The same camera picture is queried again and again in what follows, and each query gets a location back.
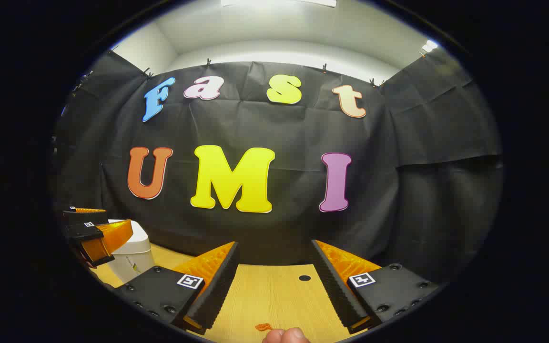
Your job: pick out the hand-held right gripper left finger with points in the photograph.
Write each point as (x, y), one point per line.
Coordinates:
(217, 286)

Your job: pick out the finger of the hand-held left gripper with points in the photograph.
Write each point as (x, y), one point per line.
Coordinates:
(84, 232)
(86, 217)

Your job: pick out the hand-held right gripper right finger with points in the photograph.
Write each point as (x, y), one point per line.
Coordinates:
(334, 286)

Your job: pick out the white desktop garbage bin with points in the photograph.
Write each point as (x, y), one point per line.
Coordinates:
(134, 257)

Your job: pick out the orange paper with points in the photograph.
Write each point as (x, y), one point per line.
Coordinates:
(263, 327)

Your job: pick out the wooden desktop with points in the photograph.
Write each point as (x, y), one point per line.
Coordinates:
(274, 300)

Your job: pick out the black backdrop cloth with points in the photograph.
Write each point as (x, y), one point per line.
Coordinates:
(398, 143)

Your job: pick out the ceiling light panel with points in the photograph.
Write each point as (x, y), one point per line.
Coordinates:
(279, 2)

